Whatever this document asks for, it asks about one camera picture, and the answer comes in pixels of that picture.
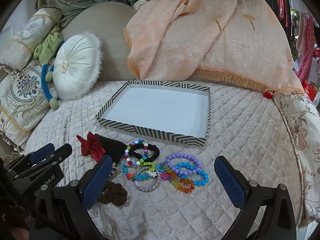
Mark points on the leopard print hair bow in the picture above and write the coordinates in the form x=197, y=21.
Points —
x=114, y=171

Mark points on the brown scrunchie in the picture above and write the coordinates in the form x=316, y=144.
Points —
x=113, y=193

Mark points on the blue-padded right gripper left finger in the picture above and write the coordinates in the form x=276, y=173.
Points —
x=62, y=211

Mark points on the peach fringed blanket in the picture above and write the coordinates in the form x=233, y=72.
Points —
x=234, y=41

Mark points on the cream bolster pillow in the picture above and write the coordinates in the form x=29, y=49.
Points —
x=20, y=47

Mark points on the white round satin cushion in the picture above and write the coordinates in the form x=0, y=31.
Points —
x=77, y=66

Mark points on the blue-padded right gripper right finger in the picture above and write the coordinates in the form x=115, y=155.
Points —
x=265, y=212

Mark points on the floral cream bed skirt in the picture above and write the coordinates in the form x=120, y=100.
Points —
x=302, y=120

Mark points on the green plush toy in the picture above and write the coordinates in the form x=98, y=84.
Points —
x=48, y=47

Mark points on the quilted cream bedspread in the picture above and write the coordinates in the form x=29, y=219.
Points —
x=186, y=200

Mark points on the red bow hair clip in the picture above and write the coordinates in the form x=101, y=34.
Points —
x=91, y=146

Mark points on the striped shallow tray box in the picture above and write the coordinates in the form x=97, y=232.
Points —
x=168, y=110

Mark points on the hanging red clothes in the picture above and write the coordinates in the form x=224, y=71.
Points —
x=306, y=35

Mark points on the small red tassel knot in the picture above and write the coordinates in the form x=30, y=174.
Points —
x=269, y=94

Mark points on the black scrunchie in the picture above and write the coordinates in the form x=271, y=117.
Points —
x=142, y=150

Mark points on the embroidered floral pillow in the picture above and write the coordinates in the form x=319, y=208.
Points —
x=23, y=105

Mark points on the blue plush headband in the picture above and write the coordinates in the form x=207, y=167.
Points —
x=46, y=77

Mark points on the black cloth pouch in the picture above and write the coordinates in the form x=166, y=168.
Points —
x=114, y=148

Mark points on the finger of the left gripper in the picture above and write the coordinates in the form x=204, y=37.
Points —
x=58, y=154
x=45, y=152

